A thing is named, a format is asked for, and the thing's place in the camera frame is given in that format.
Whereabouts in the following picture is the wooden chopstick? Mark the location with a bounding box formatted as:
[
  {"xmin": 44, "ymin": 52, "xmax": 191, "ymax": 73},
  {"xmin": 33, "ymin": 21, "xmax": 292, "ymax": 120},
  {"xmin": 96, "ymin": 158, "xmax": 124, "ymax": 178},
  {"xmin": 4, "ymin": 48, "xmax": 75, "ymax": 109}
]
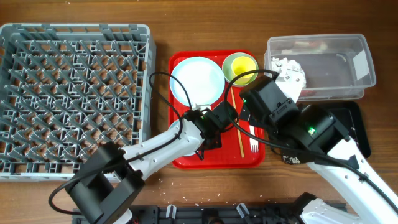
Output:
[{"xmin": 230, "ymin": 88, "xmax": 244, "ymax": 158}]

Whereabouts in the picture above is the red serving tray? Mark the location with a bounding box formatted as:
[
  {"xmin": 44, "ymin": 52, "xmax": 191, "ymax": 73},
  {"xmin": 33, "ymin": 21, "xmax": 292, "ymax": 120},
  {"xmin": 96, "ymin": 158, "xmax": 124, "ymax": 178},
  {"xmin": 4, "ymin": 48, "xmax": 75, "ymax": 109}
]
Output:
[{"xmin": 168, "ymin": 49, "xmax": 267, "ymax": 170}]

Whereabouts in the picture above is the grey dishwasher rack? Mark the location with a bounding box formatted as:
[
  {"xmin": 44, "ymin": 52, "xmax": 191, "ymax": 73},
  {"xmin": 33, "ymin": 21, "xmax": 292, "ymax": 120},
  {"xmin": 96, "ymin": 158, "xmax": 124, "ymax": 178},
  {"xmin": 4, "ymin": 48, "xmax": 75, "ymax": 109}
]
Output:
[{"xmin": 1, "ymin": 23, "xmax": 156, "ymax": 182}]

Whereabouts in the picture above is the green bowl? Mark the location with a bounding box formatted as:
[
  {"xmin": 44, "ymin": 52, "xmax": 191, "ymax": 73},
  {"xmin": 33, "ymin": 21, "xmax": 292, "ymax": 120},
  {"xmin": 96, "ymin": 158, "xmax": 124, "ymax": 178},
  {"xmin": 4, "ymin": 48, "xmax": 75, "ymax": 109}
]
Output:
[{"xmin": 222, "ymin": 52, "xmax": 259, "ymax": 87}]

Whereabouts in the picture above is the red snack wrapper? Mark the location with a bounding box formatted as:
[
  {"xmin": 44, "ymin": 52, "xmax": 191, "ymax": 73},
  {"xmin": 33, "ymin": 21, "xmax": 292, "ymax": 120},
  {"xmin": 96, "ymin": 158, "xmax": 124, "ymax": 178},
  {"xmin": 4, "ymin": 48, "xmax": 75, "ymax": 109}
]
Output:
[{"xmin": 300, "ymin": 90, "xmax": 315, "ymax": 97}]

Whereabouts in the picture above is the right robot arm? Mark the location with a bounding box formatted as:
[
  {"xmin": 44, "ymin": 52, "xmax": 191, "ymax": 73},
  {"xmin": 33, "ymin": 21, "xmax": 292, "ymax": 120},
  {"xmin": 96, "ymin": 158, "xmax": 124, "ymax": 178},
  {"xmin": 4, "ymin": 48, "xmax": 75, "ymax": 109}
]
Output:
[{"xmin": 239, "ymin": 76, "xmax": 397, "ymax": 223}]

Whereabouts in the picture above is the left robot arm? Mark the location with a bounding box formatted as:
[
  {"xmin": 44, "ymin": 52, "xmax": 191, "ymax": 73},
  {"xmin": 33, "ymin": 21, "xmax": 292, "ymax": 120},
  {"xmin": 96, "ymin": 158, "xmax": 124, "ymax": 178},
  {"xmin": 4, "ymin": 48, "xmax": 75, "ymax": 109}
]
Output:
[{"xmin": 65, "ymin": 101, "xmax": 238, "ymax": 223}]

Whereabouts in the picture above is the white napkin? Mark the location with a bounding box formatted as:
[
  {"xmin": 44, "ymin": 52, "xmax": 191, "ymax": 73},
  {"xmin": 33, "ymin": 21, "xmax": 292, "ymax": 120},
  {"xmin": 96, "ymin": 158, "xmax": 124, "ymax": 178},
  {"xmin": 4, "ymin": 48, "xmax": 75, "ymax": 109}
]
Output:
[{"xmin": 271, "ymin": 57, "xmax": 307, "ymax": 91}]

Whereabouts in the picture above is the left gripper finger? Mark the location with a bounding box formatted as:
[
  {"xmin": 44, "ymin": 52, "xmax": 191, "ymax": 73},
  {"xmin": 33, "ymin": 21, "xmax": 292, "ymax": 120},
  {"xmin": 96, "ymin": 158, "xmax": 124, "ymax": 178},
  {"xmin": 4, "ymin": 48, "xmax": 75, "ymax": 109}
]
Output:
[
  {"xmin": 212, "ymin": 101, "xmax": 239, "ymax": 128},
  {"xmin": 198, "ymin": 134, "xmax": 222, "ymax": 161}
]

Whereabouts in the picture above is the yellow cup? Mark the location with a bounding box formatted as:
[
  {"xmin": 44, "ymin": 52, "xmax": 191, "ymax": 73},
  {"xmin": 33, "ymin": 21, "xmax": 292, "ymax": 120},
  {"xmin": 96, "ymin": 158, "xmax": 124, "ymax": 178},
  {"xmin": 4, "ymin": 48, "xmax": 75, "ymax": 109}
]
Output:
[{"xmin": 231, "ymin": 56, "xmax": 257, "ymax": 85}]

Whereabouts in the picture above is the black waste tray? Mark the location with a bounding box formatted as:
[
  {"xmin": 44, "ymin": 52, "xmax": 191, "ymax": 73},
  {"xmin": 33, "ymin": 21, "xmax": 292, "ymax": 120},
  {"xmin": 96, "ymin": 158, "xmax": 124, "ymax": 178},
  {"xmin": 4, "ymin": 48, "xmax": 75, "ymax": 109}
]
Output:
[{"xmin": 268, "ymin": 101, "xmax": 371, "ymax": 164}]

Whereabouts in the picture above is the white plastic fork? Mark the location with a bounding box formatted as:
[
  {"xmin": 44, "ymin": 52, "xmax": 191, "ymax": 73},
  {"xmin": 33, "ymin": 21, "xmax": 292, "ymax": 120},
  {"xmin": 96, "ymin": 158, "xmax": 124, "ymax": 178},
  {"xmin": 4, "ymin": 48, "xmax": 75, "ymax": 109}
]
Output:
[{"xmin": 249, "ymin": 125, "xmax": 259, "ymax": 153}]

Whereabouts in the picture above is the small light blue bowl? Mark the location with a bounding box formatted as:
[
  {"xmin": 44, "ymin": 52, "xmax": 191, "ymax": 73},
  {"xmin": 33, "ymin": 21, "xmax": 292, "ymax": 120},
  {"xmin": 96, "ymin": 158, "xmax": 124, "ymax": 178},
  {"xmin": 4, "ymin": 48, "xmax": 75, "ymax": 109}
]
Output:
[{"xmin": 169, "ymin": 120, "xmax": 195, "ymax": 157}]

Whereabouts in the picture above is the clear plastic bin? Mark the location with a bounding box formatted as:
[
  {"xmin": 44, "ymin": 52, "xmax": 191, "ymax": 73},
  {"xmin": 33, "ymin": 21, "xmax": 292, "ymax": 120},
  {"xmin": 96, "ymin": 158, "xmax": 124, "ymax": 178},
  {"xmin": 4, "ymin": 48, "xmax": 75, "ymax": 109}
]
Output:
[{"xmin": 264, "ymin": 34, "xmax": 376, "ymax": 101}]

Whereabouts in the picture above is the large light blue plate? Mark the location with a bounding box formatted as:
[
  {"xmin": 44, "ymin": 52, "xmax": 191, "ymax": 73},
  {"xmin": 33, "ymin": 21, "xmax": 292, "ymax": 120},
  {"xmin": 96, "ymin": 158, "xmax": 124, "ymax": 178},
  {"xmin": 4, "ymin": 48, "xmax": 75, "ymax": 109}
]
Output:
[{"xmin": 169, "ymin": 57, "xmax": 225, "ymax": 109}]

